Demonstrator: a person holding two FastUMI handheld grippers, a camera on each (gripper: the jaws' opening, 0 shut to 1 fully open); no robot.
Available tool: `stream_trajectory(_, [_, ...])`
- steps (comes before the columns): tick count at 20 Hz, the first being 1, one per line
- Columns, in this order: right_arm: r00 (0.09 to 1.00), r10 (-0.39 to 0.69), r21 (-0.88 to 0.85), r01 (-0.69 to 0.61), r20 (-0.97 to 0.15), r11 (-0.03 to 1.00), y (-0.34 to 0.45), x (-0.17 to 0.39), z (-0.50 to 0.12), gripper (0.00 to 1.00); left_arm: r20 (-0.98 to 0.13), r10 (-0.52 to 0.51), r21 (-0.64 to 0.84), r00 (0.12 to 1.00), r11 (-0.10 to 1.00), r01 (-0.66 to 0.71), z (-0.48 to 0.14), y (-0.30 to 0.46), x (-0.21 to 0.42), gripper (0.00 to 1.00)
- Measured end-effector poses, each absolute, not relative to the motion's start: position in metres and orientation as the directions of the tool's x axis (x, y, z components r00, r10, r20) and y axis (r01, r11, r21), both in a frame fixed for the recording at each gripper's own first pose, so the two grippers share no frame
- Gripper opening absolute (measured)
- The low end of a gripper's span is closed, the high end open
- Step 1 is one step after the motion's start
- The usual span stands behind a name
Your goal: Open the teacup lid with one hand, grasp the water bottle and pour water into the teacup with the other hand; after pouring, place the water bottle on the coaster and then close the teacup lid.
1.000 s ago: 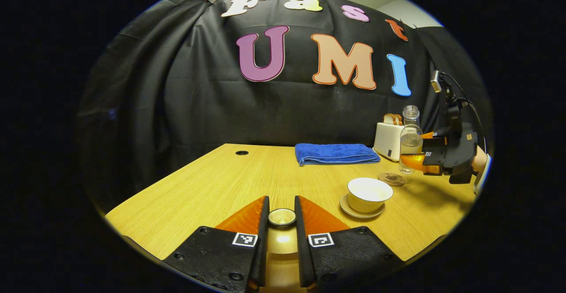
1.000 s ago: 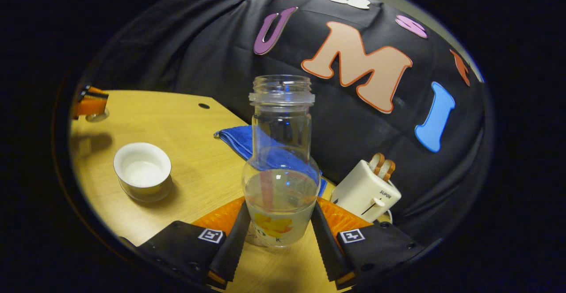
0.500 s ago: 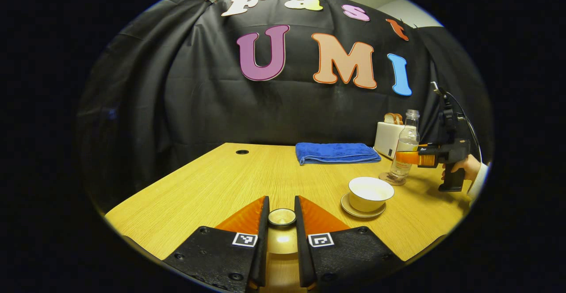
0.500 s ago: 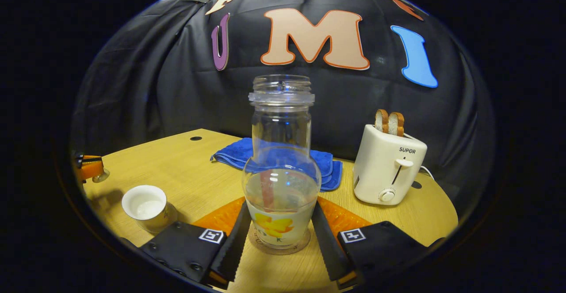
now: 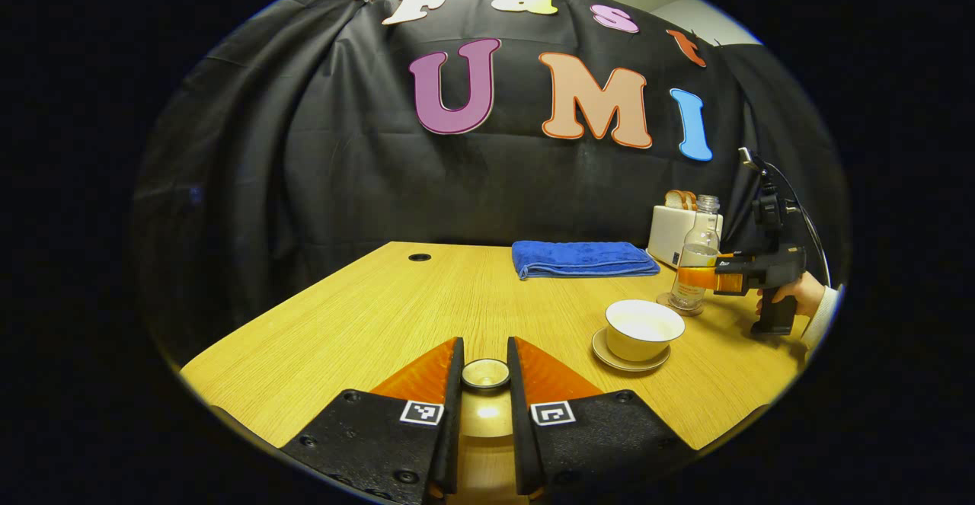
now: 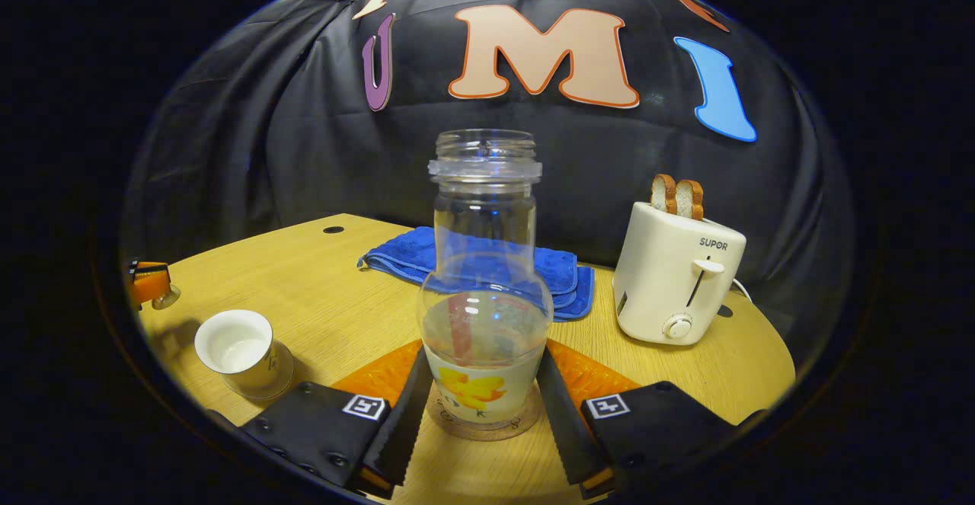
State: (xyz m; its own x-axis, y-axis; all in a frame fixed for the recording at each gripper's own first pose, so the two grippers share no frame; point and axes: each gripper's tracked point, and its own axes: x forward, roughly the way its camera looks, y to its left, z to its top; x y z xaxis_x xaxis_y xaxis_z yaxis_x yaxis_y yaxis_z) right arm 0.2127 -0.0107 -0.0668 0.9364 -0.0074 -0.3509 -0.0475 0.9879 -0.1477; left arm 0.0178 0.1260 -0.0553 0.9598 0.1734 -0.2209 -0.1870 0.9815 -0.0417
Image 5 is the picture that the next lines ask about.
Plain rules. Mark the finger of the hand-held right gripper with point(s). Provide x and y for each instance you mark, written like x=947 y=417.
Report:
x=697 y=279

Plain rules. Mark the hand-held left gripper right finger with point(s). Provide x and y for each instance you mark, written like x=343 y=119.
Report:
x=522 y=429

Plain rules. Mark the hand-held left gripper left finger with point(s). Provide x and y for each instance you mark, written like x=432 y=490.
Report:
x=449 y=429

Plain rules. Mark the clear water bottle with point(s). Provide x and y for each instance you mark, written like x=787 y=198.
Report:
x=701 y=242

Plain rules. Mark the round brown coaster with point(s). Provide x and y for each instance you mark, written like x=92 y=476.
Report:
x=666 y=301

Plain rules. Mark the cream teacup lid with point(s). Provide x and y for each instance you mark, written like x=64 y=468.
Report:
x=486 y=413

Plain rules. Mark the cream teacup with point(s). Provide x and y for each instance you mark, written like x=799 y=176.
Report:
x=640 y=345

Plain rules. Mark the white toaster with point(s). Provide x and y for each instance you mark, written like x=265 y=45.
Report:
x=670 y=234

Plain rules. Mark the toast bread slice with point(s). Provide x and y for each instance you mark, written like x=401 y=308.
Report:
x=690 y=201
x=673 y=200

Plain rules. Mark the cream saucer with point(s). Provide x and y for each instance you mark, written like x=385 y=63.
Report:
x=609 y=359

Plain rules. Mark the folded blue towel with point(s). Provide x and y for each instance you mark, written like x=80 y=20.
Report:
x=583 y=259

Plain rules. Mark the black backdrop cloth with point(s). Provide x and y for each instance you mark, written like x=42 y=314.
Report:
x=381 y=177

